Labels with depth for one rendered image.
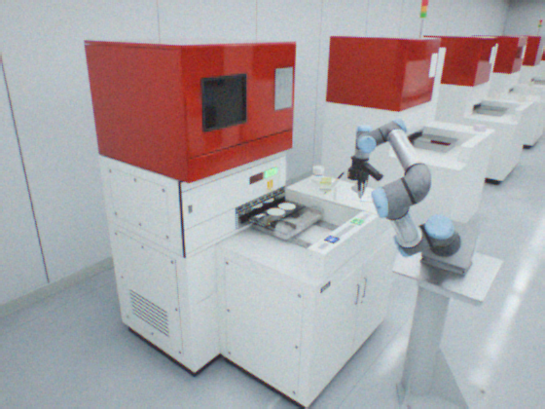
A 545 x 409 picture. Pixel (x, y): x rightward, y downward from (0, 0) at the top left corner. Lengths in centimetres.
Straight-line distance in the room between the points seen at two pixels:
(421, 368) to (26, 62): 297
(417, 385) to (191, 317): 129
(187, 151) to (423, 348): 158
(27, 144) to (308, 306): 214
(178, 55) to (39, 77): 153
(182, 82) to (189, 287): 102
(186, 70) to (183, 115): 19
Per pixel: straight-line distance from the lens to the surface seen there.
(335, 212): 249
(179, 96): 188
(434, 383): 269
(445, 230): 203
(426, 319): 239
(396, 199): 166
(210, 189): 214
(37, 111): 323
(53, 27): 327
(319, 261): 195
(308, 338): 213
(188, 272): 220
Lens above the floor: 189
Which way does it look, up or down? 23 degrees down
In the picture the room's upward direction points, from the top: 1 degrees clockwise
